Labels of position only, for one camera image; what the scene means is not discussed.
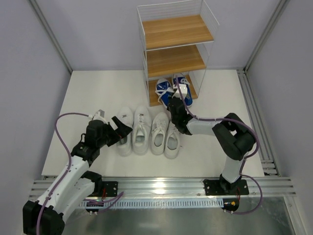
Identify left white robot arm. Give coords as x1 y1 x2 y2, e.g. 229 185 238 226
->
22 112 133 235

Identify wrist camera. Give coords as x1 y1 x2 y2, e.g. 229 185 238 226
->
88 110 106 123
172 84 188 99

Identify white lace sneaker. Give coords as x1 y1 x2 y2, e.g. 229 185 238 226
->
164 122 180 159
151 112 169 155

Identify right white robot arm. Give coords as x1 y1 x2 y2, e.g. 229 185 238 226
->
168 97 257 196

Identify leftmost white sneaker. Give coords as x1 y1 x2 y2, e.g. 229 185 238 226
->
116 107 134 157

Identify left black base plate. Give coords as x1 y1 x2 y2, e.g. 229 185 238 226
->
99 181 118 197

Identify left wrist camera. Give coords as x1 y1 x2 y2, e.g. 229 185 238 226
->
88 110 106 123

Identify slotted cable duct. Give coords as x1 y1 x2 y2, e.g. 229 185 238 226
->
78 198 224 210

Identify aluminium mounting rail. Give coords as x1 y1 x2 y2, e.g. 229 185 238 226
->
29 175 294 198

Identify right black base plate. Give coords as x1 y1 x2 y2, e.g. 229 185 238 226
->
203 179 249 196

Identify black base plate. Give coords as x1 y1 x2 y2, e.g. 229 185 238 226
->
203 179 249 196
99 181 118 197

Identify white wire shoe shelf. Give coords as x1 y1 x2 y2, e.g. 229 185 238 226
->
136 0 219 106

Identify blue canvas sneaker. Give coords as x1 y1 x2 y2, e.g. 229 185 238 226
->
155 78 174 108
172 73 193 107

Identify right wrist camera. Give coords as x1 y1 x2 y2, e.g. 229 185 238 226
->
172 84 188 99

